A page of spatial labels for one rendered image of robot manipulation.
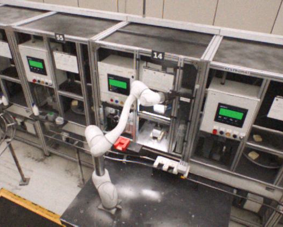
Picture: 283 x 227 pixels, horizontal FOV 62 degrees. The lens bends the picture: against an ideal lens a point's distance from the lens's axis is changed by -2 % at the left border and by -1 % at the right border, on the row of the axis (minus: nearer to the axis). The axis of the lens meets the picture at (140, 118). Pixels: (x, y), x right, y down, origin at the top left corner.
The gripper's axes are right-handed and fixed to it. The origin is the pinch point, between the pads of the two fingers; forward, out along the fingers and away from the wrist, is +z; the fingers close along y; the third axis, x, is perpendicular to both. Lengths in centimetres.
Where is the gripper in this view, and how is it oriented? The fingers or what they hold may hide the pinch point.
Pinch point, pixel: (178, 94)
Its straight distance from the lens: 215.1
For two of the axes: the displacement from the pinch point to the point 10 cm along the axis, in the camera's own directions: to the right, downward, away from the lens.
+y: 1.5, -8.7, -4.8
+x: -6.0, -4.6, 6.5
